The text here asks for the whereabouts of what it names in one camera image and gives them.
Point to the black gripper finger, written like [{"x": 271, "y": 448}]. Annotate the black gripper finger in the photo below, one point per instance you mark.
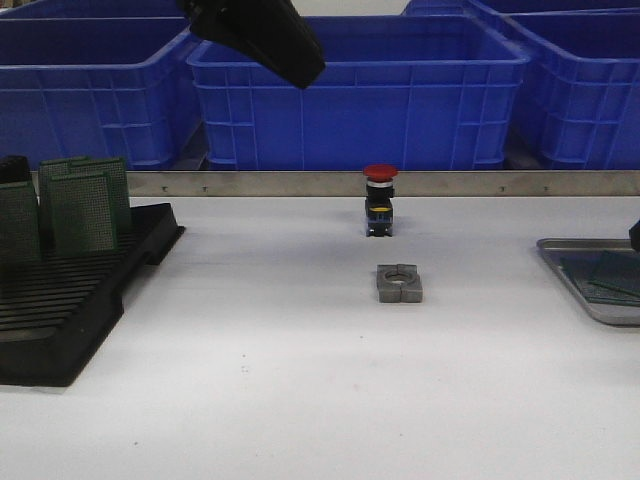
[
  {"x": 634, "y": 236},
  {"x": 271, "y": 33}
]

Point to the green perforated circuit board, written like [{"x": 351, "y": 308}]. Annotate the green perforated circuit board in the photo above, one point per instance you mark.
[
  {"x": 82, "y": 214},
  {"x": 579, "y": 272},
  {"x": 56, "y": 167},
  {"x": 115, "y": 169},
  {"x": 20, "y": 240},
  {"x": 617, "y": 271}
]

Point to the silver metal tray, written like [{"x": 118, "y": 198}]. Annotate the silver metal tray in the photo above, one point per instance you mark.
[{"x": 553, "y": 250}]

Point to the black slotted board rack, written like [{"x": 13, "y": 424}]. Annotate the black slotted board rack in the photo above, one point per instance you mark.
[{"x": 56, "y": 312}]

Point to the blue plastic bin centre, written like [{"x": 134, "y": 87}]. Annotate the blue plastic bin centre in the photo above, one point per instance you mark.
[{"x": 416, "y": 92}]

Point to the blue plastic bin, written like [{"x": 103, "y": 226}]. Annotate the blue plastic bin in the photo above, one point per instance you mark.
[
  {"x": 98, "y": 87},
  {"x": 578, "y": 105},
  {"x": 416, "y": 92}
]

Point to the blue plastic bin right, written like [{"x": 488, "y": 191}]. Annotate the blue plastic bin right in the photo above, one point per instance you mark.
[{"x": 578, "y": 105}]

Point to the blue bin back right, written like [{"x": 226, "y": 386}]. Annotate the blue bin back right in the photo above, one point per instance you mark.
[{"x": 493, "y": 8}]

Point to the red emergency stop button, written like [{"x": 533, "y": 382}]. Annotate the red emergency stop button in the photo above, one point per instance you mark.
[{"x": 379, "y": 192}]

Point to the blue plastic bin left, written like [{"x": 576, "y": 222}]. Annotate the blue plastic bin left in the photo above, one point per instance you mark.
[{"x": 98, "y": 87}]

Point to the blue bin back left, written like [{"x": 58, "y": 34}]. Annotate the blue bin back left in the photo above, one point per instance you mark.
[{"x": 95, "y": 9}]

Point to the grey split clamp block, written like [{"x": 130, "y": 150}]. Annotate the grey split clamp block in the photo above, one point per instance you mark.
[{"x": 399, "y": 283}]

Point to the metal rail strip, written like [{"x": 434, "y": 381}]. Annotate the metal rail strip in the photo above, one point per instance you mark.
[{"x": 502, "y": 183}]

